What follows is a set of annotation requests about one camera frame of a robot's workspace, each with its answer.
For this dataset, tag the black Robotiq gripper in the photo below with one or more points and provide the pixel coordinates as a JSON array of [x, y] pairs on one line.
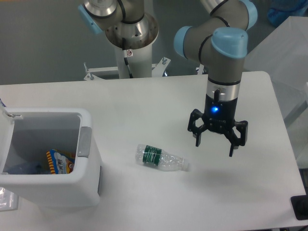
[[220, 115]]

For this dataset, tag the clear bottle green label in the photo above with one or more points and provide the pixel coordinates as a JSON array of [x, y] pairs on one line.
[[154, 157]]

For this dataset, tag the blue orange snack bag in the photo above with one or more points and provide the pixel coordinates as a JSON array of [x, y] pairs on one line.
[[60, 162]]

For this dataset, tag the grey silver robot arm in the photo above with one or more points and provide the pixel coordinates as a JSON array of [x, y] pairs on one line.
[[219, 44]]

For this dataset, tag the white plastic trash can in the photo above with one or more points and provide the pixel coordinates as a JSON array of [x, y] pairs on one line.
[[26, 134]]

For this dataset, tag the clear plastic sheet under can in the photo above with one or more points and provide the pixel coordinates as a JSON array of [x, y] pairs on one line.
[[8, 200]]

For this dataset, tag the translucent plastic box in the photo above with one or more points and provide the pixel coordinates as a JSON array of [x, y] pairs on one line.
[[283, 54]]

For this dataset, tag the black device at table edge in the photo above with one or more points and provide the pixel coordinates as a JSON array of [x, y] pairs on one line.
[[300, 206]]

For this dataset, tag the blue object top right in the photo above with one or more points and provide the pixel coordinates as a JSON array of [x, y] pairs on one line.
[[280, 10]]

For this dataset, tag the white pedestal base bracket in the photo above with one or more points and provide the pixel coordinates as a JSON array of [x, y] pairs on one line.
[[91, 74]]

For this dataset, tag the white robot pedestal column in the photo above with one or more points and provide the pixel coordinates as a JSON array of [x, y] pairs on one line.
[[133, 46]]

